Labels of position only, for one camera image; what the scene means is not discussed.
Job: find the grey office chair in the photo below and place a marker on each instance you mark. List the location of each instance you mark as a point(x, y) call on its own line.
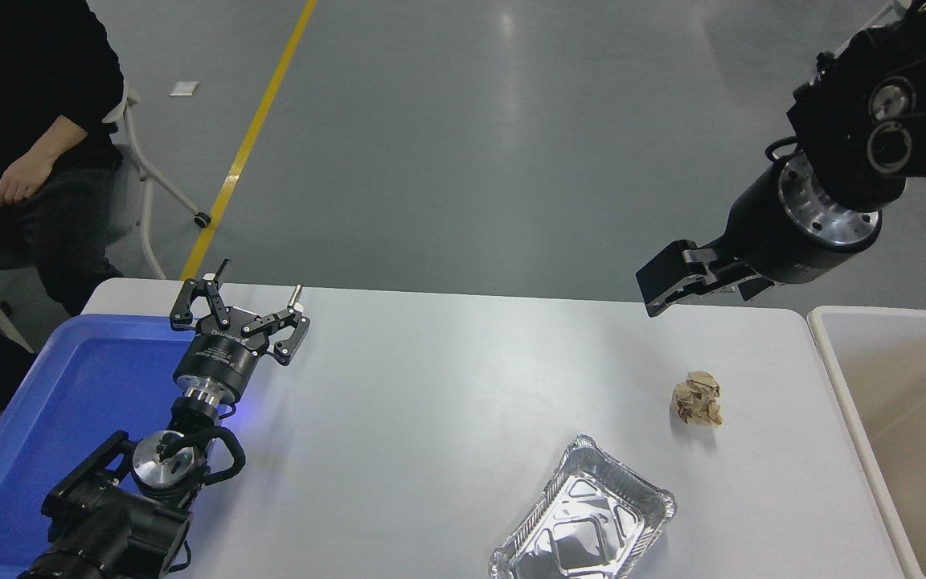
point(145, 169)

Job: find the white paper sheet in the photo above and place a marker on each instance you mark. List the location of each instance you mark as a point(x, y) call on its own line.
point(183, 88)

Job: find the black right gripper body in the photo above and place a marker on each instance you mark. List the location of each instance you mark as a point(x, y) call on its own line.
point(768, 241)

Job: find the crumpled tan paper ball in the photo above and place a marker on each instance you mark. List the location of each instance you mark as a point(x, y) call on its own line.
point(696, 400)

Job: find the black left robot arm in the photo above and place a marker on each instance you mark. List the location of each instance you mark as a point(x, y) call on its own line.
point(109, 523)

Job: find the person's left hand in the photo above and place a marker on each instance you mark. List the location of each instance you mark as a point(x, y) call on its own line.
point(22, 181)

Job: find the person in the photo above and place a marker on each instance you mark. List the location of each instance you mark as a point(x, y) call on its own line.
point(21, 80)

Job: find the blue plastic tray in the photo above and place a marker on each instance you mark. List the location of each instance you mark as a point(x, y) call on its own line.
point(69, 402)

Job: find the silver foil tray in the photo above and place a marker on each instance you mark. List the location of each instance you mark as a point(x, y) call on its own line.
point(583, 523)

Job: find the large pale bin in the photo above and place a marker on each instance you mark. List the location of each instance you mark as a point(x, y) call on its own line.
point(913, 418)

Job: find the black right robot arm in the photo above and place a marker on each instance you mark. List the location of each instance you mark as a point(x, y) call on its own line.
point(873, 88)

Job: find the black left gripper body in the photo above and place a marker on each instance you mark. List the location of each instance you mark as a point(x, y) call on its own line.
point(219, 354)

